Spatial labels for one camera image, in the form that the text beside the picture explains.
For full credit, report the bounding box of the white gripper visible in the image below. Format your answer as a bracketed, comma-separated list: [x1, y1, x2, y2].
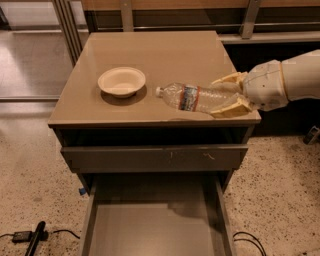
[209, 60, 289, 118]

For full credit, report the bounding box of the clear plastic water bottle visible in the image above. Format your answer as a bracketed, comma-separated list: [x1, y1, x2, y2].
[156, 83, 240, 114]

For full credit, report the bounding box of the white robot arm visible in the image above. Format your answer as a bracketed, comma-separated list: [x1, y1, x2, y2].
[210, 50, 320, 118]

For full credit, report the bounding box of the grey top drawer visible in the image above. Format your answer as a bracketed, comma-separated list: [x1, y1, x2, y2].
[61, 144, 248, 173]

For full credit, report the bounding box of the grey drawer cabinet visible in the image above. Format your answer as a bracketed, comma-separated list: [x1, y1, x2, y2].
[48, 31, 260, 188]

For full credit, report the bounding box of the grey open middle drawer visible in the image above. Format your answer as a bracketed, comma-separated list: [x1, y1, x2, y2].
[79, 174, 237, 256]

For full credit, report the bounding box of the wooden metal shelf unit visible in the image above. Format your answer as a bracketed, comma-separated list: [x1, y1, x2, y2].
[48, 0, 320, 60]

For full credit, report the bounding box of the dark object on floor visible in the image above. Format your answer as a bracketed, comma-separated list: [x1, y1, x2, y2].
[303, 126, 320, 145]

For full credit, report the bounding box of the white paper bowl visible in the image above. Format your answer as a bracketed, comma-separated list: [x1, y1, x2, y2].
[98, 67, 146, 98]

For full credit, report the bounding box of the blue cabinet caster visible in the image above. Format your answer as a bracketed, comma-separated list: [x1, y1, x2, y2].
[78, 188, 87, 196]

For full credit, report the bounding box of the black bar on floor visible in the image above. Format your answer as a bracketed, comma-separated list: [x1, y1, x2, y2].
[24, 221, 48, 256]

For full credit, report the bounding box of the black power adapter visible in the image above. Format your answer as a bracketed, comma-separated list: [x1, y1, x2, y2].
[12, 231, 33, 243]

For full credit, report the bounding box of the black floor cable right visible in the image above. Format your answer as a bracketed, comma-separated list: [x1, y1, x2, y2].
[232, 230, 267, 256]

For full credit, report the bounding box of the black adapter cable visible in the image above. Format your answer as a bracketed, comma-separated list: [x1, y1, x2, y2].
[0, 229, 81, 240]

